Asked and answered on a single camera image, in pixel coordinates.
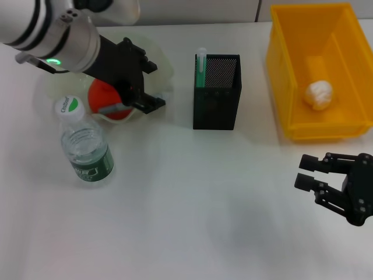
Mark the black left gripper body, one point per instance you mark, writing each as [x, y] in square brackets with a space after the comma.
[116, 67]

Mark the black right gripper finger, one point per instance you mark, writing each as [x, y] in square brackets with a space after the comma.
[306, 182]
[311, 163]

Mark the yellow plastic storage bin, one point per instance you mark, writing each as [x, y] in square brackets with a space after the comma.
[320, 132]

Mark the clear water bottle green label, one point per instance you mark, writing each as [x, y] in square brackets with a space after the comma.
[84, 146]

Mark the grey marker pen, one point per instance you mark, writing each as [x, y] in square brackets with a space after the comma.
[112, 108]

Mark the translucent wavy glass fruit plate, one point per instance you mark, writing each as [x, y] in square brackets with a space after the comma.
[163, 67]

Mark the black mesh pen holder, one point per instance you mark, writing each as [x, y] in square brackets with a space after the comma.
[217, 113]

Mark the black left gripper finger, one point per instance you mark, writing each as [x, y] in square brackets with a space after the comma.
[150, 103]
[142, 56]

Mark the mint green pen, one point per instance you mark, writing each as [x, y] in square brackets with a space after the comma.
[200, 73]

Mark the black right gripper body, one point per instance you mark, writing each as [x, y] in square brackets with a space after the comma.
[360, 189]

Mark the white paper ball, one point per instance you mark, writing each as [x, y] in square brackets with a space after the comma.
[317, 94]

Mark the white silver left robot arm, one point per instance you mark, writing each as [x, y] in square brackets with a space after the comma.
[43, 29]

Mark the red-orange bumpy orange fruit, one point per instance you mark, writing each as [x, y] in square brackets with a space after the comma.
[99, 96]

